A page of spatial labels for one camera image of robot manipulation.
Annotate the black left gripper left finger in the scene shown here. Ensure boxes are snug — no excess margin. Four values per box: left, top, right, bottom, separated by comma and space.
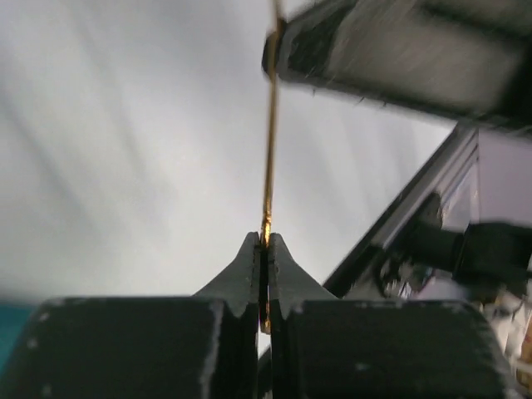
1, 233, 259, 399

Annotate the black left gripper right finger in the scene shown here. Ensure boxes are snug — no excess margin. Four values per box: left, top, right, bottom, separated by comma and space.
268, 234, 520, 398

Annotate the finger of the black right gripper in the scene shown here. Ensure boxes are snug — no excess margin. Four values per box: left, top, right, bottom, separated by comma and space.
262, 0, 531, 125

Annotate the gold metal spoon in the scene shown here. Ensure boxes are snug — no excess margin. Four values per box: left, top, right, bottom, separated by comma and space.
259, 0, 286, 335

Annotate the teal satin napkin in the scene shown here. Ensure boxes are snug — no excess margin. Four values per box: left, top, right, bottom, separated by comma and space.
0, 304, 35, 367

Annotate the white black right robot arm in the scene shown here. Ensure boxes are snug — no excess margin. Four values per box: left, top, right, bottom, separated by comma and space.
262, 1, 531, 298

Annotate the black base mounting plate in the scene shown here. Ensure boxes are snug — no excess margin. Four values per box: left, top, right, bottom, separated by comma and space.
323, 125, 479, 299

